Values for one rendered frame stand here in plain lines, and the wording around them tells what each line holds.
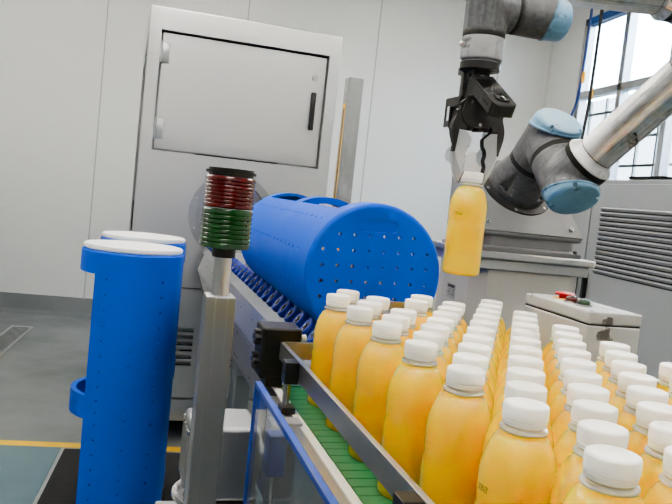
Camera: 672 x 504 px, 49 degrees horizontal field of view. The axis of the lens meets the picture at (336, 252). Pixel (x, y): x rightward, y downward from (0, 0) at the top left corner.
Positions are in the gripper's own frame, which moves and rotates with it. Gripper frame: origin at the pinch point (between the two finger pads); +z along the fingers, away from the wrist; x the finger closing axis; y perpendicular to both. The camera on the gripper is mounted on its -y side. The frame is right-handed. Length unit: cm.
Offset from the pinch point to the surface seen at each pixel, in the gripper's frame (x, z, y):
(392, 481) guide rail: 31, 33, -54
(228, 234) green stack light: 46, 12, -30
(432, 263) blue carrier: -2.4, 17.5, 18.1
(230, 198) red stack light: 46, 7, -30
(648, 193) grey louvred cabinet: -148, -8, 140
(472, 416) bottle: 24, 26, -56
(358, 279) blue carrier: 12.9, 21.9, 18.1
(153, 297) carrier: 49, 39, 88
